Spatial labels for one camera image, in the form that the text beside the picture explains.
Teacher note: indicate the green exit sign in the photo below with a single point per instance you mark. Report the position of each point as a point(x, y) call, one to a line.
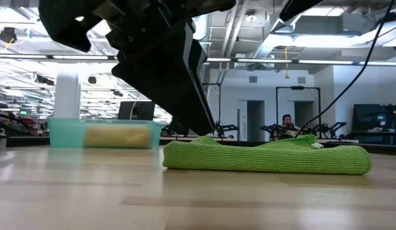
point(23, 112)

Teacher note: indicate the black computer monitor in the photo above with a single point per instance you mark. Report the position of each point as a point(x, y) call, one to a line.
point(137, 110)

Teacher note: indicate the green microfiber towel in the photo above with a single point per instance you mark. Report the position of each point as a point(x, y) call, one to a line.
point(265, 159)

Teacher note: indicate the silver ventilation duct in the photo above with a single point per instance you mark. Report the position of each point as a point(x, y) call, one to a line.
point(266, 49)

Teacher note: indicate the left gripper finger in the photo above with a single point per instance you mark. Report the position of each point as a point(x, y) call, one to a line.
point(198, 64)
point(159, 83)

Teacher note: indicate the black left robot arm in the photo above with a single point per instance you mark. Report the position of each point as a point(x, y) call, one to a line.
point(64, 22)

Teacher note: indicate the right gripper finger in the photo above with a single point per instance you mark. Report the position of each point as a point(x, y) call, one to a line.
point(300, 8)

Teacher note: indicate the teal translucent plastic basket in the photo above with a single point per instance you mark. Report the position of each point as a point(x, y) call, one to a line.
point(67, 134)

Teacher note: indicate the black ceiling camera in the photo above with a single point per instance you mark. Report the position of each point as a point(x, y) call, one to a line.
point(8, 35)

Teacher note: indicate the orange microfiber towel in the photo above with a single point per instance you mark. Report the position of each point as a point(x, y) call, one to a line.
point(118, 136)

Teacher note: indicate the white pillar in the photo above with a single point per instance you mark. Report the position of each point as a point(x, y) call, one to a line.
point(67, 96)

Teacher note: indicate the dark doorway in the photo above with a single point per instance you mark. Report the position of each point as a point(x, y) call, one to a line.
point(303, 111)
point(255, 118)

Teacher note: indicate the seated person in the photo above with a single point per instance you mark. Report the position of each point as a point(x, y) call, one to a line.
point(286, 119)

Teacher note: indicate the rail with LED strips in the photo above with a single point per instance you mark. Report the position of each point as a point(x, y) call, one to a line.
point(265, 60)

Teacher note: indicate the dark screen workstation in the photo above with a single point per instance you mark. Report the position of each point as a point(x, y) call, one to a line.
point(373, 116)

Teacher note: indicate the black metal gantry frame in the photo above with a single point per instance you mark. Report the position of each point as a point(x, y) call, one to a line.
point(297, 87)
point(220, 102)

